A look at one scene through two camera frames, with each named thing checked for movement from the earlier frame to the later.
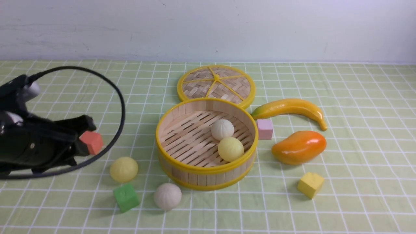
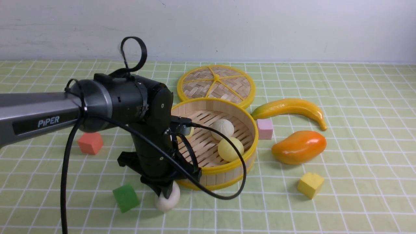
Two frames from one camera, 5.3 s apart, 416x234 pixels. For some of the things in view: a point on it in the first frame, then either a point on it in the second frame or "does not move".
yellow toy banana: x=288 y=107 does not move
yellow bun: x=230 y=149 does not move
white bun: x=221 y=128 does not move
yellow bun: x=123 y=169 -> x=178 y=138
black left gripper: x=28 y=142 -> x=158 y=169
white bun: x=167 y=196 does not move
